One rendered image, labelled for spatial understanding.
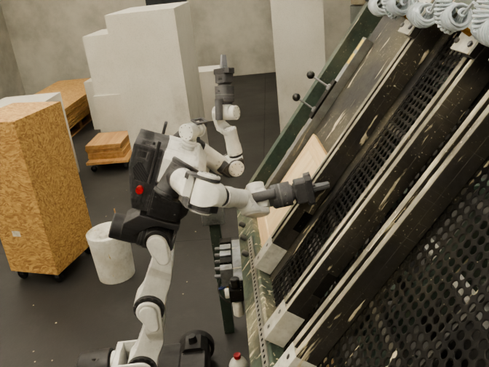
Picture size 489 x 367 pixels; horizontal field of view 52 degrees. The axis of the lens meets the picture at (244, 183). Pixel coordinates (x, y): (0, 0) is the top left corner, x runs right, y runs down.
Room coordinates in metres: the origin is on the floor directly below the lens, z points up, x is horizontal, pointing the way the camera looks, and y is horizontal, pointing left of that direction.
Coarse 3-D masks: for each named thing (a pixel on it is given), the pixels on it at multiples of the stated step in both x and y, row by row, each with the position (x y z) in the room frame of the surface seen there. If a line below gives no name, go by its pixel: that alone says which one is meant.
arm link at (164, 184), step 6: (168, 168) 1.73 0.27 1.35; (174, 168) 1.68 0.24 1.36; (186, 168) 1.67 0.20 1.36; (168, 174) 1.68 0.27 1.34; (162, 180) 1.71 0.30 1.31; (168, 180) 1.66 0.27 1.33; (156, 186) 1.71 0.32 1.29; (162, 186) 1.69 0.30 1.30; (168, 186) 1.68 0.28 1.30; (168, 192) 1.68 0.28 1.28; (174, 192) 1.68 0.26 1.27
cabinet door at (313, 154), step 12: (312, 144) 2.08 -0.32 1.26; (300, 156) 2.13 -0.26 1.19; (312, 156) 1.99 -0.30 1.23; (324, 156) 1.88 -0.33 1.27; (300, 168) 2.04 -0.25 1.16; (312, 168) 1.92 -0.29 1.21; (288, 180) 2.08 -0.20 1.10; (264, 216) 2.07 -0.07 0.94; (276, 216) 1.95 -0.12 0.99; (264, 228) 1.98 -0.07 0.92; (264, 240) 1.89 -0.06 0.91
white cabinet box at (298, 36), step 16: (272, 0) 5.89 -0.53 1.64; (288, 0) 5.88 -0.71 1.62; (304, 0) 5.86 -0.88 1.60; (320, 0) 5.85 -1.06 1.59; (272, 16) 5.89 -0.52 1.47; (288, 16) 5.88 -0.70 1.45; (304, 16) 5.86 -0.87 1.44; (320, 16) 5.85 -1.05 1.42; (288, 32) 5.88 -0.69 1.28; (304, 32) 5.87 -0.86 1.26; (320, 32) 5.85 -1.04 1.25; (288, 48) 5.88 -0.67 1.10; (304, 48) 5.87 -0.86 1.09; (320, 48) 5.85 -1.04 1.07; (288, 64) 5.88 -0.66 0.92; (304, 64) 5.87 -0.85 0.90; (320, 64) 5.85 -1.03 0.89; (288, 80) 5.88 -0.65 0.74; (304, 80) 5.87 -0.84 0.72; (288, 96) 5.88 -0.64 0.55; (288, 112) 5.89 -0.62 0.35
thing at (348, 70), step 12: (360, 48) 2.22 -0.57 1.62; (348, 60) 2.26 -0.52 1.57; (360, 60) 2.22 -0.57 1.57; (348, 72) 2.22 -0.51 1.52; (336, 84) 2.22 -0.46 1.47; (336, 96) 2.22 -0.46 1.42; (324, 108) 2.22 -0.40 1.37; (312, 120) 2.22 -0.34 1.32; (300, 132) 2.27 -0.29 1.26; (312, 132) 2.22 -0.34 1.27; (300, 144) 2.22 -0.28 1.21; (288, 156) 2.22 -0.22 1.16; (276, 168) 2.26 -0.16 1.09; (288, 168) 2.22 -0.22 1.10; (276, 180) 2.22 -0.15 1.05
